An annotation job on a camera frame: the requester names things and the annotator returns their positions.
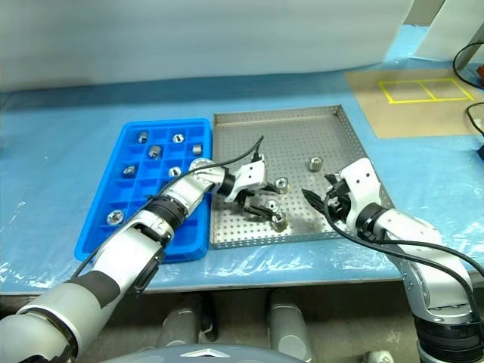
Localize perforated steel tray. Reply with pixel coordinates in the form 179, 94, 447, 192
209, 104, 396, 250

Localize white rounded object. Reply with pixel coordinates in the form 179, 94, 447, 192
362, 349, 394, 363

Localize thin black cable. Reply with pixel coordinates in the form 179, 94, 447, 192
466, 101, 484, 136

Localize brown cardboard sheet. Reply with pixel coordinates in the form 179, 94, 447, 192
343, 67, 484, 140

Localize large white foam board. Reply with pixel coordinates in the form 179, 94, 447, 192
0, 0, 409, 94

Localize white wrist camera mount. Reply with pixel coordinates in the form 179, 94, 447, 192
338, 157, 381, 228
225, 154, 268, 204

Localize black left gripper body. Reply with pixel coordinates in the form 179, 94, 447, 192
234, 182, 271, 215

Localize yellow tape rectangle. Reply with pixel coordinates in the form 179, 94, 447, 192
379, 78, 474, 105

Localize grey robot leg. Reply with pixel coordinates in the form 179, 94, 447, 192
157, 308, 205, 349
266, 289, 317, 362

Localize grey left robot leg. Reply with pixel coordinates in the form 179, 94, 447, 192
157, 308, 205, 349

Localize blue compartment plastic tray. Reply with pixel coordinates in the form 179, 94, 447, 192
74, 117, 213, 265

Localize white upright panel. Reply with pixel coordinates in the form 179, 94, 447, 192
415, 0, 484, 61

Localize dark grey robot torso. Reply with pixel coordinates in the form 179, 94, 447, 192
109, 342, 299, 363

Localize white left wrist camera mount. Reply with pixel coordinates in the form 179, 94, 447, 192
225, 154, 268, 204

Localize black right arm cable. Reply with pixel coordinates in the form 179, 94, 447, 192
324, 206, 484, 322

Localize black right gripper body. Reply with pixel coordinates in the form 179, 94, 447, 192
323, 175, 355, 228

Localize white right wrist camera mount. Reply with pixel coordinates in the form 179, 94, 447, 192
338, 157, 381, 228

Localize grey right robot leg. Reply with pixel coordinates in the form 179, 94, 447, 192
266, 289, 317, 362

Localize blue plastic table cover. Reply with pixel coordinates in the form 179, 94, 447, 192
0, 22, 484, 296

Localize black looped cable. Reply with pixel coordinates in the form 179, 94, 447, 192
452, 42, 484, 92

